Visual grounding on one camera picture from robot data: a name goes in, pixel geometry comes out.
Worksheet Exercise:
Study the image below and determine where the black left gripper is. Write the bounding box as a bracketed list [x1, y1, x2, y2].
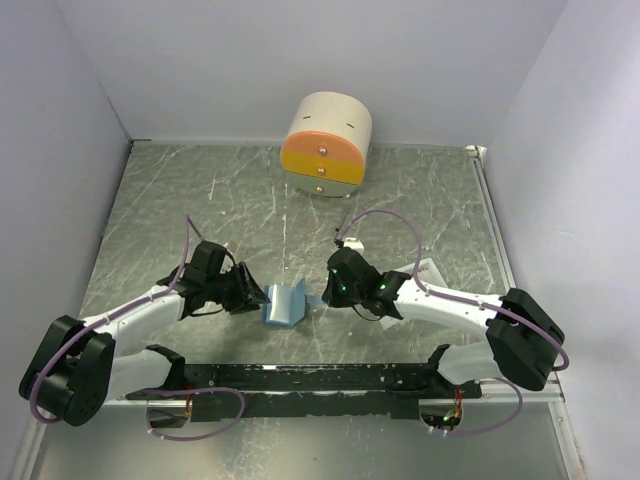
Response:
[205, 261, 271, 315]

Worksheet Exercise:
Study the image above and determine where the blue card holder wallet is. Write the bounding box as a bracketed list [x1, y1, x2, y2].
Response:
[262, 278, 324, 328]

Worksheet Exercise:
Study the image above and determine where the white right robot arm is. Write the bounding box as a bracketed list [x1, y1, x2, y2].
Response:
[322, 247, 566, 398]

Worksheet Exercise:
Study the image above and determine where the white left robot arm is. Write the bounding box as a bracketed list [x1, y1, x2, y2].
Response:
[19, 240, 270, 426]

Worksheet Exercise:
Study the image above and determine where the white card tray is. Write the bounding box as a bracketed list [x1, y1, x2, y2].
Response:
[379, 258, 448, 331]

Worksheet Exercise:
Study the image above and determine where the round three-drawer mini cabinet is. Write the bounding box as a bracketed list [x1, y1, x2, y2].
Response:
[280, 91, 372, 198]

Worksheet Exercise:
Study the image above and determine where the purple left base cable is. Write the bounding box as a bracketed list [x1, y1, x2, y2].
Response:
[144, 387, 246, 442]

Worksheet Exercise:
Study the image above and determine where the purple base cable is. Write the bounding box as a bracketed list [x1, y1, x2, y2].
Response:
[144, 387, 246, 442]
[428, 377, 524, 437]

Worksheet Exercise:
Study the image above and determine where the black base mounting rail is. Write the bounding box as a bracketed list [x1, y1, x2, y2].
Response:
[124, 362, 489, 424]

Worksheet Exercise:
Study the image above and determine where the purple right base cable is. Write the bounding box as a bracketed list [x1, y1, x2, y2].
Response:
[428, 377, 524, 437]

